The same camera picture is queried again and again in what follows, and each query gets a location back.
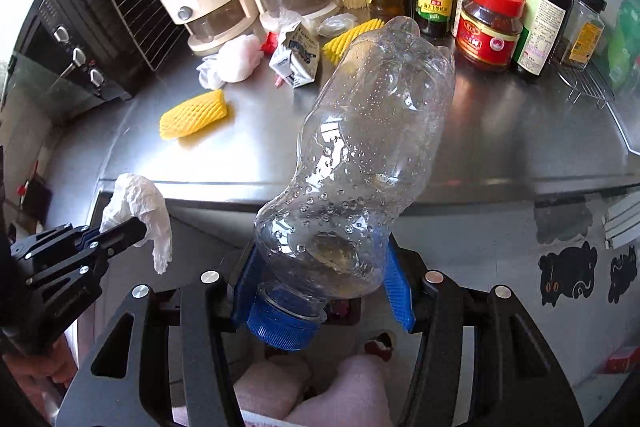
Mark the black toaster oven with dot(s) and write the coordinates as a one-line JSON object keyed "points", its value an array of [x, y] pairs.
{"points": [[84, 42]]}

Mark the pink fleece leg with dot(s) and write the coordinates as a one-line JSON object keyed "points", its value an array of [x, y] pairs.
{"points": [[273, 387], [357, 397]]}

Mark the red lid sauce jar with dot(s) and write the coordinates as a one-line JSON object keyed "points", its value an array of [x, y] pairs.
{"points": [[488, 32]]}

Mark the pink fleece right leg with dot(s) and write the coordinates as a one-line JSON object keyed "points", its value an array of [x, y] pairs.
{"points": [[357, 397]]}

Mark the white tissue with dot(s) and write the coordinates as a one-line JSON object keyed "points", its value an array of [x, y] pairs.
{"points": [[137, 197]]}

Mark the black cat wall sticker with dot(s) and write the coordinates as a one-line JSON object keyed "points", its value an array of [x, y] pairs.
{"points": [[569, 273]]}

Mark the right patterned slipper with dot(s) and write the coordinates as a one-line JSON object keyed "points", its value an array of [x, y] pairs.
{"points": [[381, 345]]}

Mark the clear plastic bottle blue cap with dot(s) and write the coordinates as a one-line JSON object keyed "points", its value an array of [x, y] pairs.
{"points": [[364, 154]]}

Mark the crumpled white pink wrapper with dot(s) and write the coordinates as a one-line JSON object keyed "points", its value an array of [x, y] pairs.
{"points": [[234, 62]]}

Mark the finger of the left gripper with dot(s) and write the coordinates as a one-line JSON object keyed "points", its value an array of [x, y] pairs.
{"points": [[115, 240]]}

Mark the person's left hand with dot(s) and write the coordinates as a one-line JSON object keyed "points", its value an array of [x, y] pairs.
{"points": [[58, 364]]}

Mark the small milk carton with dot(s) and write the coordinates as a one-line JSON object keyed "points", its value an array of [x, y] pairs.
{"points": [[297, 56]]}

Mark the clear plastic wrap piece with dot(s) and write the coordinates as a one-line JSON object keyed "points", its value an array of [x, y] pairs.
{"points": [[336, 25]]}

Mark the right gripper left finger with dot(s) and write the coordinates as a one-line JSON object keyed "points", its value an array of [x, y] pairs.
{"points": [[124, 380]]}

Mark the red box on floor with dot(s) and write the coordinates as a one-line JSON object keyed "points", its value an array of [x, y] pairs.
{"points": [[623, 361]]}

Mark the glass jar black lid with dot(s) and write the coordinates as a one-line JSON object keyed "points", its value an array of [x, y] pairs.
{"points": [[582, 33]]}

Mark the pink fleece left leg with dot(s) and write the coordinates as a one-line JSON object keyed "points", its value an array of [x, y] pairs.
{"points": [[273, 387]]}

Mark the wire shelf rack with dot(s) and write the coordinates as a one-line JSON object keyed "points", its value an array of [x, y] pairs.
{"points": [[584, 83]]}

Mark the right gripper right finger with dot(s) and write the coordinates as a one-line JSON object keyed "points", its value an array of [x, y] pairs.
{"points": [[516, 381]]}

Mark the green plastic bottle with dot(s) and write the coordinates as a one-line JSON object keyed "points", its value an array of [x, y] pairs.
{"points": [[623, 47]]}

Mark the yellow foam fruit net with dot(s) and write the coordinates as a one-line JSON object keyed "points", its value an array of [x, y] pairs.
{"points": [[193, 115]]}

